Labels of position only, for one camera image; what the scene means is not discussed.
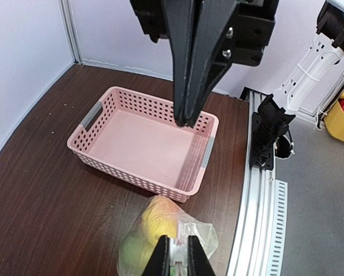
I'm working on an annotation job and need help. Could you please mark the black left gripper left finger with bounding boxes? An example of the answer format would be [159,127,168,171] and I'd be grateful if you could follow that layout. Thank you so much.
[142,235,171,276]

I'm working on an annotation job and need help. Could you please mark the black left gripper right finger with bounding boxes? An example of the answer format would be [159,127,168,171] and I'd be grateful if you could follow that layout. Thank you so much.
[187,236,215,276]

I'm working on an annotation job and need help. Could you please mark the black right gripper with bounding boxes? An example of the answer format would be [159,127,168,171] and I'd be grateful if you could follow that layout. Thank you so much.
[131,0,279,127]

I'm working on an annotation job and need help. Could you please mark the yellow lemon toy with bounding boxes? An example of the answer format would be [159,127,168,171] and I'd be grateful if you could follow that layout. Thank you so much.
[141,195,181,246]

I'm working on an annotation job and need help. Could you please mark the clear zip top bag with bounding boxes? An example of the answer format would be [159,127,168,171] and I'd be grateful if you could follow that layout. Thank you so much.
[117,195,218,275]

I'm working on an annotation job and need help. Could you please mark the pink plastic basket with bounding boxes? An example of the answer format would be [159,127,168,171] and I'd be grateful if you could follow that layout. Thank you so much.
[67,86,219,202]

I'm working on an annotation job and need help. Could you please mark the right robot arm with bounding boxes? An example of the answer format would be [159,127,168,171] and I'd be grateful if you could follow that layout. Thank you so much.
[131,1,344,127]

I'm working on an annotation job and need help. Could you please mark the right round circuit board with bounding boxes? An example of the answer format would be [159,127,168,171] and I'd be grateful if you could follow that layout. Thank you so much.
[275,135,294,159]

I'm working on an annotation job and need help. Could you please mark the yellow storage bin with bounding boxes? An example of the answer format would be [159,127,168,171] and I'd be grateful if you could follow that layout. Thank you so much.
[323,86,344,143]

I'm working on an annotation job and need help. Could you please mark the front aluminium rail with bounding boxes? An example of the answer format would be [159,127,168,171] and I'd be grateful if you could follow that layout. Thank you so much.
[226,87,289,276]

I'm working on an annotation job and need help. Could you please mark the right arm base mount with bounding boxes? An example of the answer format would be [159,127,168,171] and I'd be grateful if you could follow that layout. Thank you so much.
[250,94,295,170]

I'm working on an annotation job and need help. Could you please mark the right aluminium frame post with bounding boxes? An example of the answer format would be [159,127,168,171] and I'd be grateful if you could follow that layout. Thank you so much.
[59,0,83,64]

